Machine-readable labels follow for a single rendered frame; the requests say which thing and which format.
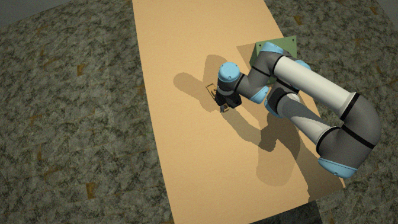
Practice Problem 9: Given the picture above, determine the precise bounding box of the tan shallow rectangular tray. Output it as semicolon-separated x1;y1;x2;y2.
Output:
206;82;216;99

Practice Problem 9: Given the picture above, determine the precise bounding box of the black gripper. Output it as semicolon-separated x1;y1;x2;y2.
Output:
215;85;242;112

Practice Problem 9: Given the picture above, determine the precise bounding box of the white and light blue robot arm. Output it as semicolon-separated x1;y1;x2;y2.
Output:
217;42;381;179

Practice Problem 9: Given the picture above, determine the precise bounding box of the beige number cube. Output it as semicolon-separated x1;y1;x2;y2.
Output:
211;87;217;97
223;103;230;113

